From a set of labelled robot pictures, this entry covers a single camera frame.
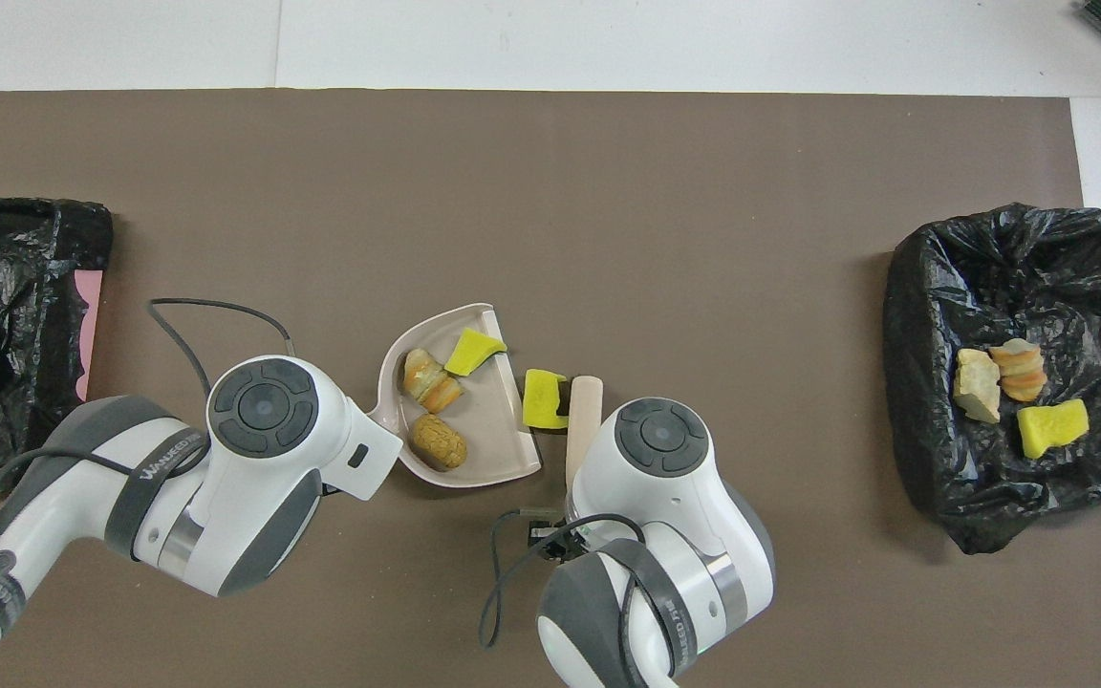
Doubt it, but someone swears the pink plastic bin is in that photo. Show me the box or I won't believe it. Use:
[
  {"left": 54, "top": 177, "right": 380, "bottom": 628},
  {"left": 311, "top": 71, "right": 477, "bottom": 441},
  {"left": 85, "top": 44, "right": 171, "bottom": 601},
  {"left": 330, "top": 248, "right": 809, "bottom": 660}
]
[{"left": 73, "top": 269, "right": 104, "bottom": 402}]

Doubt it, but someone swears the beige hand brush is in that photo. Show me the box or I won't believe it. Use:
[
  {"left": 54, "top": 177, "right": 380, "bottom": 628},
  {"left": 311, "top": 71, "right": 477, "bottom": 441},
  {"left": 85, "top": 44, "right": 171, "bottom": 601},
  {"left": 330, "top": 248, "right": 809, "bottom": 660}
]
[{"left": 565, "top": 376, "right": 603, "bottom": 488}]

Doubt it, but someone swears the toy croissant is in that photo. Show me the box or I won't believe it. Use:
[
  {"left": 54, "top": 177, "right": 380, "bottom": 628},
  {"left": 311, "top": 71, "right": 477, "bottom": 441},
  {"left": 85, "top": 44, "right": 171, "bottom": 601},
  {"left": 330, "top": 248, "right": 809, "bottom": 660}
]
[
  {"left": 952, "top": 348, "right": 1003, "bottom": 424},
  {"left": 402, "top": 348, "right": 464, "bottom": 414},
  {"left": 988, "top": 338, "right": 1049, "bottom": 403}
]

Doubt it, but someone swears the brown table mat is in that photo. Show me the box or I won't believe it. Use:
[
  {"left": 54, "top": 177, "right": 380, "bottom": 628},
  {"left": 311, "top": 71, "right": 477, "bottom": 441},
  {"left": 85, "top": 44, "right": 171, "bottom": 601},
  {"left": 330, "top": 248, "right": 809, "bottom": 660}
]
[{"left": 0, "top": 89, "right": 1101, "bottom": 688}]

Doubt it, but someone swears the beige plastic dustpan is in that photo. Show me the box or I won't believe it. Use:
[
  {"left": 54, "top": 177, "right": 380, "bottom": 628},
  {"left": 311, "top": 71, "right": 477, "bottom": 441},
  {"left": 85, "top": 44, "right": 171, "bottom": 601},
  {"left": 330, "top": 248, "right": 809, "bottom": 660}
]
[{"left": 364, "top": 303, "right": 544, "bottom": 489}]

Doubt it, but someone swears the notched yellow sponge piece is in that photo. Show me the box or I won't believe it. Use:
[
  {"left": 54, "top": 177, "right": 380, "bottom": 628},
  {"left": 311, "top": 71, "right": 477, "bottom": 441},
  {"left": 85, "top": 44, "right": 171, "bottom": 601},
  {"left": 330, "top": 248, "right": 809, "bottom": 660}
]
[{"left": 522, "top": 368, "right": 572, "bottom": 430}]

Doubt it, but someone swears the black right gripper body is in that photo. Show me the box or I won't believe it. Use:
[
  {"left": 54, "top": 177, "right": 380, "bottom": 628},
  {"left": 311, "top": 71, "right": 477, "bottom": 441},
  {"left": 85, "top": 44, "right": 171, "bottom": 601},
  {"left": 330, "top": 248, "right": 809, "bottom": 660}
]
[{"left": 527, "top": 521, "right": 599, "bottom": 567}]

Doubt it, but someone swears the brown bread roll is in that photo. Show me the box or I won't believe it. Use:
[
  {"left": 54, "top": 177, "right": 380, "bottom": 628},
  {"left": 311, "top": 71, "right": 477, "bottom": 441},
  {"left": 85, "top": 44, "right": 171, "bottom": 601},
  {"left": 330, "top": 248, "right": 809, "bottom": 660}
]
[{"left": 413, "top": 413, "right": 468, "bottom": 471}]

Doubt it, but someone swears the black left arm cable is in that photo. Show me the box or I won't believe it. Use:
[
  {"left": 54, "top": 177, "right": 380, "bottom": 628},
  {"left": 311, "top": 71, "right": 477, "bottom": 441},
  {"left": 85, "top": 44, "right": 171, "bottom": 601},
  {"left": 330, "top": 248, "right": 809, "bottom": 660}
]
[{"left": 0, "top": 298, "right": 295, "bottom": 688}]

